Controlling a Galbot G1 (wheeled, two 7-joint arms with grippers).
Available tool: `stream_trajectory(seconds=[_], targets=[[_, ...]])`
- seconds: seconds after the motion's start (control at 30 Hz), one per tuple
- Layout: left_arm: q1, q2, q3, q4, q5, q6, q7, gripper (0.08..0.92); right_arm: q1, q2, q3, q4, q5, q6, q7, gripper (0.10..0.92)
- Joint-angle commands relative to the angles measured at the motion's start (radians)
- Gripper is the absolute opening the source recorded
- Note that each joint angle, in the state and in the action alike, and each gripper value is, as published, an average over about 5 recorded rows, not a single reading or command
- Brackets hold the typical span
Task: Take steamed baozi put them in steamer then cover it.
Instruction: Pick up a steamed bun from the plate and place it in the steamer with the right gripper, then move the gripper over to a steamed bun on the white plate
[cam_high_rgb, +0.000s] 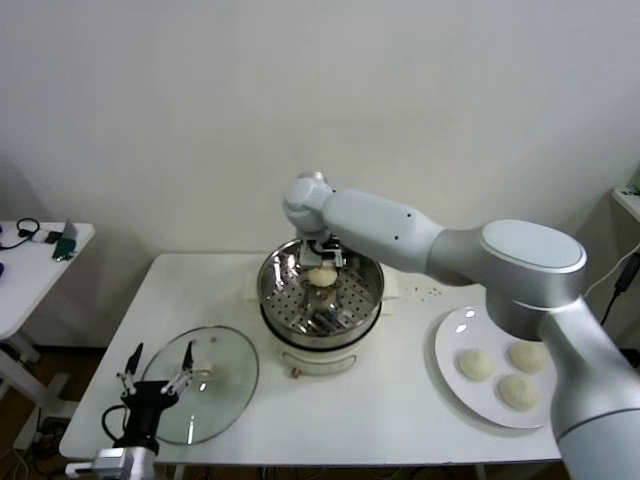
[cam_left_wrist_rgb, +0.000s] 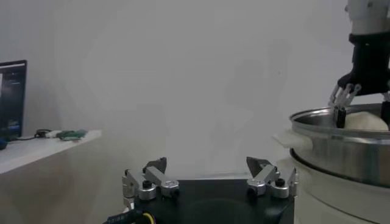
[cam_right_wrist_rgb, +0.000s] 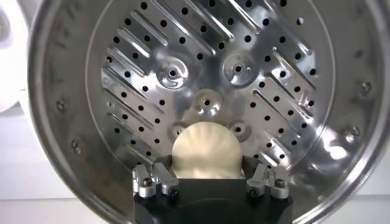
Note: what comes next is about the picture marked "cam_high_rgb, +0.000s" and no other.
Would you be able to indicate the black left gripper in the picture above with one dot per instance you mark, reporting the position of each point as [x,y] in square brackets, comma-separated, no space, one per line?
[145,410]

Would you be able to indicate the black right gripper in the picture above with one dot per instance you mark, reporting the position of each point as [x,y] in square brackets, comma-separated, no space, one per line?
[327,247]

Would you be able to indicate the white steamed baozi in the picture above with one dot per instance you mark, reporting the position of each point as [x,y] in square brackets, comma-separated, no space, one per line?
[527,357]
[518,393]
[321,276]
[477,365]

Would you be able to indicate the round glass pot lid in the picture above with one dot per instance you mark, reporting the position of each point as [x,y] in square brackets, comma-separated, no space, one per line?
[235,360]

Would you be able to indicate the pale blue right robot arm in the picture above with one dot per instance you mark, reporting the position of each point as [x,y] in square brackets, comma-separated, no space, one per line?
[380,225]

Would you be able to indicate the perforated steel steamer basket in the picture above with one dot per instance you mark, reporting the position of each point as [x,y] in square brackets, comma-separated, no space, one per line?
[357,300]

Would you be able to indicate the white electric cooking pot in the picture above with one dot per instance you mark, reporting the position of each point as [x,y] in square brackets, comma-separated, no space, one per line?
[320,357]

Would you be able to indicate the white floor power strip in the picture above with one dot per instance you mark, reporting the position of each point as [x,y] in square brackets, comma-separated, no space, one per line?
[46,435]

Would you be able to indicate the white side table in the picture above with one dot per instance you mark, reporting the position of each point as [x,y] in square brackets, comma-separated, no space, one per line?
[30,290]

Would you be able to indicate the green tool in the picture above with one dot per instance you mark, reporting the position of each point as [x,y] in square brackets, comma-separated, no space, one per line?
[64,245]

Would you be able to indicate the large white plate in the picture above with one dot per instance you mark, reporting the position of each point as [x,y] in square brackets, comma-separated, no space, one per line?
[450,350]

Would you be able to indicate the small white black device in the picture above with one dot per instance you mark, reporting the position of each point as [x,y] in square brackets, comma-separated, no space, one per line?
[47,239]

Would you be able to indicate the white desk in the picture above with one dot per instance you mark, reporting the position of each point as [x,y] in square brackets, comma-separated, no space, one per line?
[627,202]

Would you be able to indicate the pale green desk item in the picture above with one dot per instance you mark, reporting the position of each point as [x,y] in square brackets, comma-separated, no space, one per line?
[635,189]

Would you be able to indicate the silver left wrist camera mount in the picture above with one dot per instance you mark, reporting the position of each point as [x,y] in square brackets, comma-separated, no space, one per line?
[122,462]

